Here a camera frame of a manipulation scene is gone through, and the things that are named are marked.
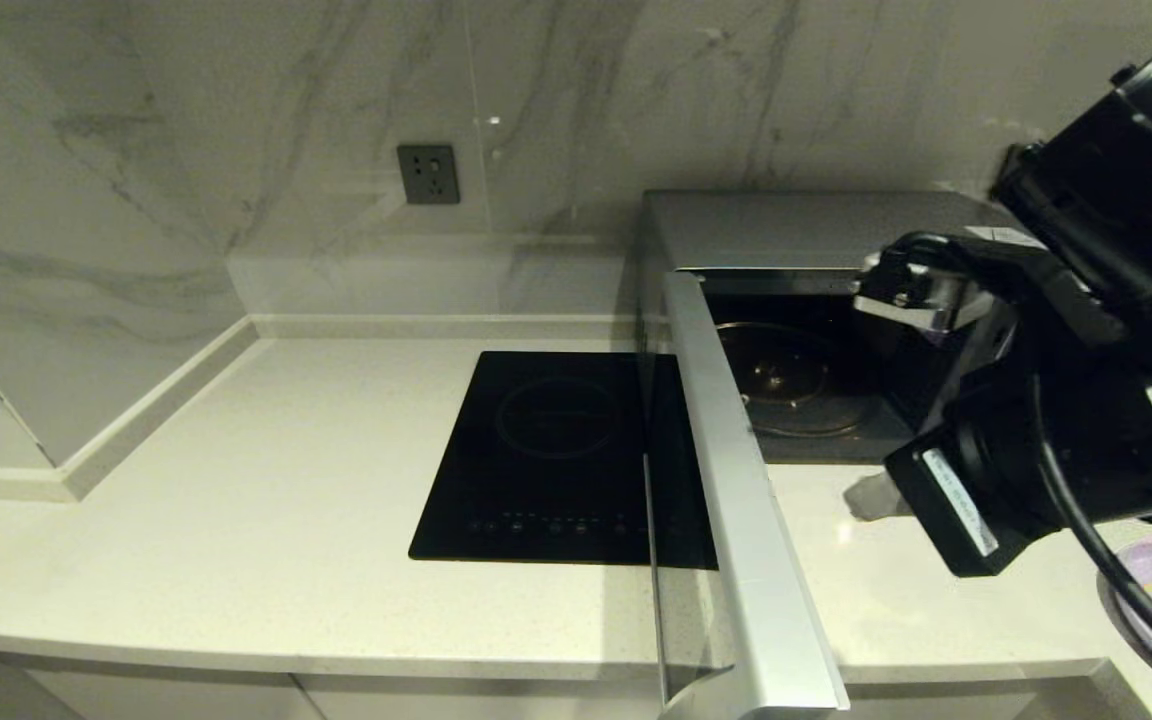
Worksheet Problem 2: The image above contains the dark glass microwave door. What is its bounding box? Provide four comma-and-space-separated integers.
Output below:
639, 270, 850, 720

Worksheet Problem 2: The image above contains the black induction cooktop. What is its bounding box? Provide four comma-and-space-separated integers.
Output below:
408, 351, 649, 563

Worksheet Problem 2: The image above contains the grey single wall socket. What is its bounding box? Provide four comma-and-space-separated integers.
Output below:
396, 146, 461, 207

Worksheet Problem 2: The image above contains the silver Panasonic microwave oven body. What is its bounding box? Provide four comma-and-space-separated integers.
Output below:
636, 190, 1037, 466

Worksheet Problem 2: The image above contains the white base cabinet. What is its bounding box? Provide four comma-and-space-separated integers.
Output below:
0, 648, 1152, 720

